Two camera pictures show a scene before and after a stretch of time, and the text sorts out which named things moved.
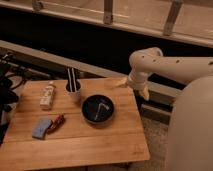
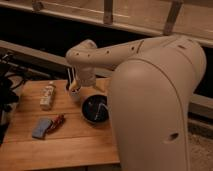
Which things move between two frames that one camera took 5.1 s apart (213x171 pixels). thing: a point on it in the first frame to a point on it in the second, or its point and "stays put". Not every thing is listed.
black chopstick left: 70,82 stays put
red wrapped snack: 57,122 stays put
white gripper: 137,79 to 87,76
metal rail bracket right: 171,17 stays put
